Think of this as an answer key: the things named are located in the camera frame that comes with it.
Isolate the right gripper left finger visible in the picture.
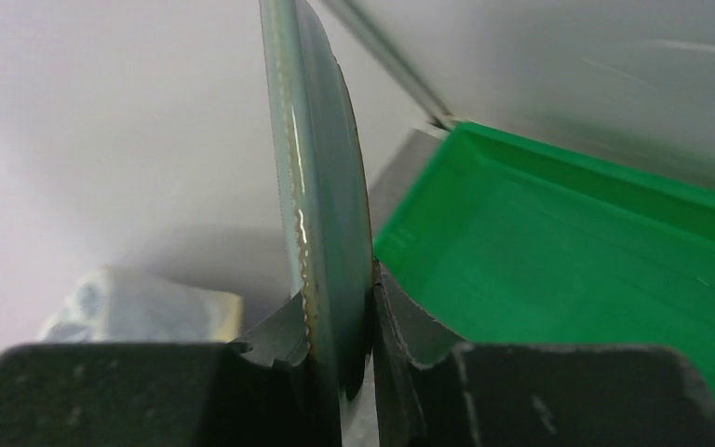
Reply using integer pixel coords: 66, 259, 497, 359
0, 297, 342, 446

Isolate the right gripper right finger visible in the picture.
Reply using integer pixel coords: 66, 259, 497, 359
371, 264, 715, 446

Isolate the grey-green round plate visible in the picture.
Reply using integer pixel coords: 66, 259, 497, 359
257, 0, 376, 447

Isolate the bin with plastic liner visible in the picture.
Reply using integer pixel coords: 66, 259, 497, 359
38, 266, 243, 343

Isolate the green plastic tray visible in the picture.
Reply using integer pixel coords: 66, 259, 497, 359
374, 123, 715, 396

